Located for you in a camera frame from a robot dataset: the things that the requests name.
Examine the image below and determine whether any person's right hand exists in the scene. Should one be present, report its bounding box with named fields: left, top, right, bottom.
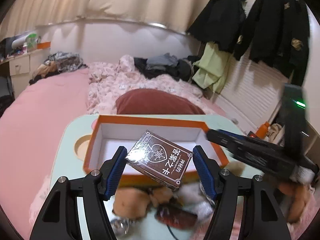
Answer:
left=278, top=182, right=311, bottom=224

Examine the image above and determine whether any tan round plush toy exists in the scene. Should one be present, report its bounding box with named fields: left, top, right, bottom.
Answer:
left=113, top=187, right=151, bottom=220

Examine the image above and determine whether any white desk with drawer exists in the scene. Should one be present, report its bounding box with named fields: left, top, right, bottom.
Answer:
left=1, top=42, right=51, bottom=98

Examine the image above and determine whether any black cable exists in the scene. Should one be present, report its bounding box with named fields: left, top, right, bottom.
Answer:
left=166, top=224, right=180, bottom=240

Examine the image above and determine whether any small cartoon figurine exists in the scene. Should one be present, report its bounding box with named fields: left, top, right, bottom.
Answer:
left=149, top=187, right=174, bottom=207

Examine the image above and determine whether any mint green lap table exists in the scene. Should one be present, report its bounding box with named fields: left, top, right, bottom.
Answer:
left=50, top=114, right=243, bottom=239

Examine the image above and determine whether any black patterned cloth pouch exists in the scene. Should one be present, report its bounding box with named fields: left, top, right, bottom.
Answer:
left=155, top=205, right=197, bottom=230

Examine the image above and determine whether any black hanging jacket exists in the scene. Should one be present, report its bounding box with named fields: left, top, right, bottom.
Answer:
left=187, top=0, right=310, bottom=86

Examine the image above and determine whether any pile of dark clothes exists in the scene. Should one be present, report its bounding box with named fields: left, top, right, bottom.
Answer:
left=133, top=53, right=200, bottom=82

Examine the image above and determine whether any orange cardboard box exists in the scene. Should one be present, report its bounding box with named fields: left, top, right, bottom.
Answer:
left=83, top=115, right=229, bottom=187

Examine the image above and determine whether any pink floral blanket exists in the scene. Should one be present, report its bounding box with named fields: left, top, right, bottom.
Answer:
left=87, top=55, right=226, bottom=116

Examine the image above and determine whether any patterned clothes heap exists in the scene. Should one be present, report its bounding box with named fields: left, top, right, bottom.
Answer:
left=29, top=51, right=87, bottom=85

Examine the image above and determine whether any beige curtain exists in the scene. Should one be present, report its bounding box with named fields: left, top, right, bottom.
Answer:
left=1, top=0, right=209, bottom=38

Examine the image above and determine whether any white fluffy pompom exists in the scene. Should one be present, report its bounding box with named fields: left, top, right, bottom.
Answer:
left=174, top=182, right=215, bottom=222

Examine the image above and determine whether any dark red pillow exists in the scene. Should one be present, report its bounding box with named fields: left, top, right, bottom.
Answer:
left=116, top=89, right=204, bottom=115

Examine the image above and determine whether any clear plastic bag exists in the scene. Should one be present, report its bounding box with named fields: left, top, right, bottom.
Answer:
left=110, top=218, right=130, bottom=237

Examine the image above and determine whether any light green hanging garment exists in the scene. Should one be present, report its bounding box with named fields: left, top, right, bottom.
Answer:
left=192, top=42, right=232, bottom=94

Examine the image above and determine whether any pink bed sheet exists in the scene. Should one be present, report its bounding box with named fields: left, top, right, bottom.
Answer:
left=1, top=69, right=88, bottom=239

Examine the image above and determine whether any orange bottle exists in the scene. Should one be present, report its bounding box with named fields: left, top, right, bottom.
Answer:
left=255, top=122, right=270, bottom=139

